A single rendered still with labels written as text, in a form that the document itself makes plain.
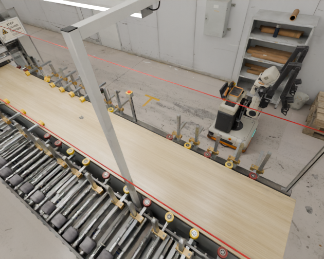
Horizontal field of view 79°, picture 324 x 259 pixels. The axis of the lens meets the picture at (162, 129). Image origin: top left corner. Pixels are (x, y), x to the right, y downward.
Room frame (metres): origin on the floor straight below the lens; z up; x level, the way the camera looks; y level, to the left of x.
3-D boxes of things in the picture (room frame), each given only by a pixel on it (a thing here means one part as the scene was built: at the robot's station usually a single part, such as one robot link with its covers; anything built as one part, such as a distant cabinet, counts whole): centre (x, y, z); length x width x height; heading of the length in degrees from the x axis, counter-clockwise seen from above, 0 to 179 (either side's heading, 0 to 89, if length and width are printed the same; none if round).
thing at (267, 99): (2.03, -1.45, 0.99); 0.28 x 0.16 x 0.22; 142
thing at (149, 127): (2.36, 0.74, 0.67); 5.11 x 0.08 x 0.10; 52
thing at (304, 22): (3.23, -2.07, 0.78); 0.90 x 0.45 x 1.55; 52
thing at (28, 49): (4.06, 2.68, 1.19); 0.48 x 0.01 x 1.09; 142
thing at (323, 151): (0.80, -1.22, 1.20); 0.15 x 0.12 x 1.00; 52
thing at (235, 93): (2.28, -1.14, 0.87); 0.23 x 0.15 x 0.11; 142
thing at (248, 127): (2.21, -1.22, 0.16); 0.67 x 0.64 x 0.25; 52
